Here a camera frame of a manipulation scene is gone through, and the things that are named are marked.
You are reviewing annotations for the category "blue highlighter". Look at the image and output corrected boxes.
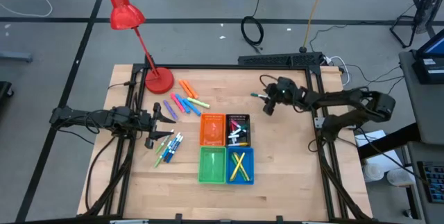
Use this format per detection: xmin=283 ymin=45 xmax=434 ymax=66
xmin=182 ymin=98 xmax=203 ymax=117
xmin=175 ymin=94 xmax=191 ymax=114

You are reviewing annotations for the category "white looped cable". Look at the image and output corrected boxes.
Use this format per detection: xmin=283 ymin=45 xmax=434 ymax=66
xmin=325 ymin=55 xmax=351 ymax=87

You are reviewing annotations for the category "yellow slim highlighter pen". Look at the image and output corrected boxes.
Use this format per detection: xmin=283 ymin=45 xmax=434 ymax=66
xmin=234 ymin=153 xmax=250 ymax=182
xmin=229 ymin=151 xmax=246 ymax=183

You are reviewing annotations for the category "black wheeled object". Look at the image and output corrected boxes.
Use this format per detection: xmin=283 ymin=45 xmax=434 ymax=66
xmin=0 ymin=80 xmax=15 ymax=101

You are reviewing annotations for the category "pink highlighter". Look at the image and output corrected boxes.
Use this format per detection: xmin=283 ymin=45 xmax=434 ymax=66
xmin=169 ymin=93 xmax=186 ymax=114

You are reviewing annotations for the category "black floor cable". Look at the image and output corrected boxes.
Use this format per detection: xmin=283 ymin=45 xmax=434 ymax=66
xmin=308 ymin=3 xmax=417 ymax=98

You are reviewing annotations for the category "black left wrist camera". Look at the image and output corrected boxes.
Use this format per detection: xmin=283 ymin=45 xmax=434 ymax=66
xmin=111 ymin=105 xmax=135 ymax=130

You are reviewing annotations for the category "grey floor bar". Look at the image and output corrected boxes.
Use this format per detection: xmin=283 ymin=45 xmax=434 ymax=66
xmin=0 ymin=51 xmax=34 ymax=63

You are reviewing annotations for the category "orange plastic basket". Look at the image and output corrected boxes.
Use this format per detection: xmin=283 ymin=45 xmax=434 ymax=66
xmin=199 ymin=113 xmax=227 ymax=147

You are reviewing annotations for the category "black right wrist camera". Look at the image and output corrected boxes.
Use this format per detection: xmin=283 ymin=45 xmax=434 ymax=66
xmin=275 ymin=76 xmax=300 ymax=96

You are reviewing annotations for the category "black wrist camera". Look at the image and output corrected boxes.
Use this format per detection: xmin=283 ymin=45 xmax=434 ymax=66
xmin=275 ymin=76 xmax=300 ymax=96
xmin=111 ymin=105 xmax=135 ymax=130

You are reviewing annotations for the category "black box with white labels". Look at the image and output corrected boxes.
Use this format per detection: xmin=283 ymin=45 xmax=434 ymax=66
xmin=411 ymin=55 xmax=444 ymax=85

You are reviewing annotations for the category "black perforated bar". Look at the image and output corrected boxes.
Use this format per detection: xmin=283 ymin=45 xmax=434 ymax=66
xmin=237 ymin=51 xmax=325 ymax=68

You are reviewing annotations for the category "black plastic basket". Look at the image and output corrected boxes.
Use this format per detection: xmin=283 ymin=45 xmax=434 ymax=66
xmin=225 ymin=113 xmax=251 ymax=148

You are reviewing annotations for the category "white paper sheet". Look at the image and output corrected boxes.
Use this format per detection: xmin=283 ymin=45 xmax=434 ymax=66
xmin=353 ymin=129 xmax=388 ymax=148

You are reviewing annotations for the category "black keyboard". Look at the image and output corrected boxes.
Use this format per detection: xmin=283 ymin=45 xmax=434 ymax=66
xmin=416 ymin=160 xmax=444 ymax=205

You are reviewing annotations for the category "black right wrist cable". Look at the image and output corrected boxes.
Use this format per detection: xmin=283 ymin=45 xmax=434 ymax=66
xmin=259 ymin=74 xmax=280 ymax=88

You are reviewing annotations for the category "black desk support beam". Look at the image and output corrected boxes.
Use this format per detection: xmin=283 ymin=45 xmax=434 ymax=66
xmin=357 ymin=123 xmax=419 ymax=161

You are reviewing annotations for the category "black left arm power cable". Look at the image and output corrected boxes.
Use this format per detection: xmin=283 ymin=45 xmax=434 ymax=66
xmin=84 ymin=134 xmax=121 ymax=214

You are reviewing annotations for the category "black coiled hanging cable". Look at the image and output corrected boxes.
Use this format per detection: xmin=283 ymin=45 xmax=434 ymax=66
xmin=240 ymin=0 xmax=266 ymax=54

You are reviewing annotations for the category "yellow hanging cable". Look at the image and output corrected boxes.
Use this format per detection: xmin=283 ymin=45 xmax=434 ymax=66
xmin=299 ymin=0 xmax=329 ymax=53

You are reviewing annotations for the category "thin light green pen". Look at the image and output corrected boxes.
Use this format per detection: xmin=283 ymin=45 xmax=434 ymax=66
xmin=155 ymin=128 xmax=176 ymax=155
xmin=153 ymin=147 xmax=169 ymax=169

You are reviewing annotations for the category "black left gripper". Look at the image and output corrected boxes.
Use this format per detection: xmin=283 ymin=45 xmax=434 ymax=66
xmin=135 ymin=103 xmax=176 ymax=150

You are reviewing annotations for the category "white round container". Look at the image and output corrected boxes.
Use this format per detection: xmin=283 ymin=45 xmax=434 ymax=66
xmin=386 ymin=167 xmax=417 ymax=187
xmin=361 ymin=162 xmax=386 ymax=183

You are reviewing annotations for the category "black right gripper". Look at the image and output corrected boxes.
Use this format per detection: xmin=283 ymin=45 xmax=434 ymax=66
xmin=262 ymin=83 xmax=309 ymax=117

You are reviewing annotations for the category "black standing fan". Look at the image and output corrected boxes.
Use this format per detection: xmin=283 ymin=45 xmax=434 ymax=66
xmin=388 ymin=0 xmax=444 ymax=49

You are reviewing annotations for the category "cream marker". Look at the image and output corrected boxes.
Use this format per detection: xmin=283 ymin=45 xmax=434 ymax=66
xmin=186 ymin=96 xmax=212 ymax=110

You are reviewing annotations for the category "blue plastic basket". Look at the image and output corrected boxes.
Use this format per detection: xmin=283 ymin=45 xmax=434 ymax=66
xmin=225 ymin=146 xmax=255 ymax=186

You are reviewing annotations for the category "black aluminium table frame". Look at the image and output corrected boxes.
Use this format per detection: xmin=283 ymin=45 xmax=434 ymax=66
xmin=76 ymin=62 xmax=374 ymax=224

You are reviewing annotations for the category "green plastic basket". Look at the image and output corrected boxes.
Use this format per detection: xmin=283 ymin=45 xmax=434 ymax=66
xmin=198 ymin=146 xmax=228 ymax=184

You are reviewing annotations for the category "grey desk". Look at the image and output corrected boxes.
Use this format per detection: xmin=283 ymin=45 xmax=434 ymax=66
xmin=398 ymin=49 xmax=444 ymax=146

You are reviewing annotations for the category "blue-lit monitor screen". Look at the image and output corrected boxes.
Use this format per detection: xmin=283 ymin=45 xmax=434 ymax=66
xmin=416 ymin=28 xmax=444 ymax=58

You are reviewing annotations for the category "red desk lamp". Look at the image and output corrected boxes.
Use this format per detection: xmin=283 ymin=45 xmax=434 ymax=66
xmin=106 ymin=0 xmax=176 ymax=95

